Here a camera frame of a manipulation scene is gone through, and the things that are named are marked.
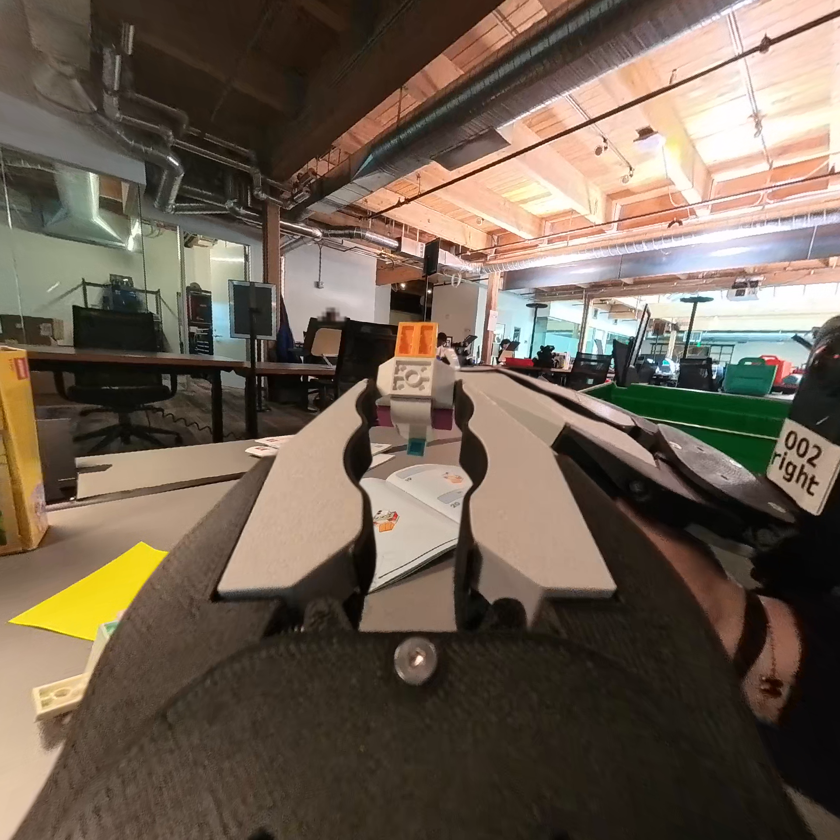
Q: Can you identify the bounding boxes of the framed display on stand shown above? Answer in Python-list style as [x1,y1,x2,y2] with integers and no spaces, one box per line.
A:
[227,280,277,438]

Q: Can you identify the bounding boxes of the black insulated ceiling duct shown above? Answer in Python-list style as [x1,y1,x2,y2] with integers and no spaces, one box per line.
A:
[353,0,762,188]

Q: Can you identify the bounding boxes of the silver ceiling pipes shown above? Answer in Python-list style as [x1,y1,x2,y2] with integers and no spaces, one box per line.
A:
[82,36,403,252]

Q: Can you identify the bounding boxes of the black office chair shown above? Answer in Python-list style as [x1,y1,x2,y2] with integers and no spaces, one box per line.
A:
[64,304,183,458]

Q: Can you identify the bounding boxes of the yellow paper sheet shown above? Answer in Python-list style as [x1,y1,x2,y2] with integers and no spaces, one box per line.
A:
[8,541,169,642]

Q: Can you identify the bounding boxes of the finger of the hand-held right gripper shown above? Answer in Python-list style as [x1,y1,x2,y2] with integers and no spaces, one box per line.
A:
[495,367,660,437]
[467,373,571,450]

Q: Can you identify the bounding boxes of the person's right hand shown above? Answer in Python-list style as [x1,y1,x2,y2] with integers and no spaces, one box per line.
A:
[619,500,807,724]

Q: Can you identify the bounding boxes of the green fabric bag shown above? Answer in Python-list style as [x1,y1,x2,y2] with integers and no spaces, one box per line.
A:
[722,356,780,397]

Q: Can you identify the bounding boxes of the open lego instruction booklet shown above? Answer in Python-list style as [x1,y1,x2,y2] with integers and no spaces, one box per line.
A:
[359,463,475,595]

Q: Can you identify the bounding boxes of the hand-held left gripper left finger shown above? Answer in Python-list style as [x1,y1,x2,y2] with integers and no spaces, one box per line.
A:
[215,379,378,603]

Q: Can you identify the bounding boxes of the green plastic bin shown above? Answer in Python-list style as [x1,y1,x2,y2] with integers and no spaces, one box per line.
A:
[580,381,799,476]

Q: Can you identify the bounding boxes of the colourful lego set box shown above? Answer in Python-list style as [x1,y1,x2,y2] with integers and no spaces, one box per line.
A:
[0,345,51,557]

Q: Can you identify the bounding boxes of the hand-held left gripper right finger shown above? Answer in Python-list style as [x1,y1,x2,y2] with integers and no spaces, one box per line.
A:
[448,379,619,627]

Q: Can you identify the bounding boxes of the grey cardboard sheet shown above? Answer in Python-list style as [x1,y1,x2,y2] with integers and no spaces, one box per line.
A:
[75,441,267,504]

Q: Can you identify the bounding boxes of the metal wire shelf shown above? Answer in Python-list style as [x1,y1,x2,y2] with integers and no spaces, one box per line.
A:
[80,277,164,330]

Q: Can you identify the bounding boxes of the grey and orange lego model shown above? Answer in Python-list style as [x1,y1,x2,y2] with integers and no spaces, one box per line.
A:
[374,321,458,458]

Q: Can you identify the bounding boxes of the white lego plate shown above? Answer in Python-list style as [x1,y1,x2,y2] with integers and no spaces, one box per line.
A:
[32,672,91,723]

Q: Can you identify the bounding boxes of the long wooden table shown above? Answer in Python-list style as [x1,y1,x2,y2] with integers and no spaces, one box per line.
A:
[13,346,337,448]

